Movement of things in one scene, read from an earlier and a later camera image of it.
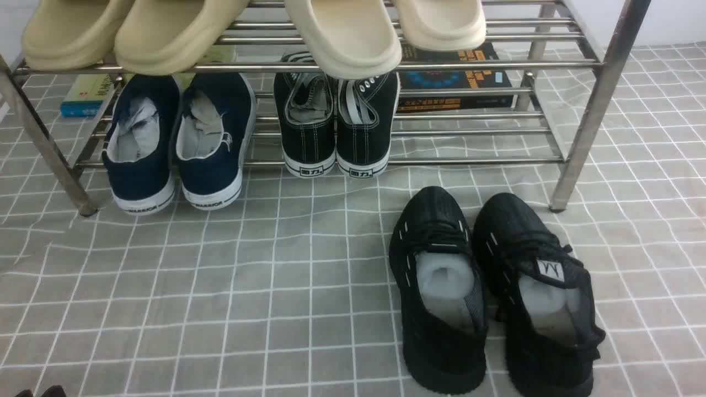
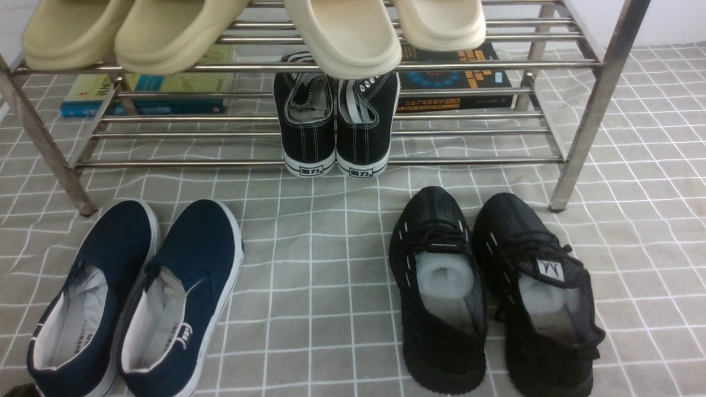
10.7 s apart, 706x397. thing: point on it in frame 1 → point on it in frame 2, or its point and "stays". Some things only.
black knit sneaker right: x=552 y=335 stays
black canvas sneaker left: x=305 y=105 stays
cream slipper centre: x=349 y=39 stays
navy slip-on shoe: x=215 y=118 → x=178 y=302
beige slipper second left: x=167 y=37 stays
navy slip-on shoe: x=140 y=145 → x=73 y=346
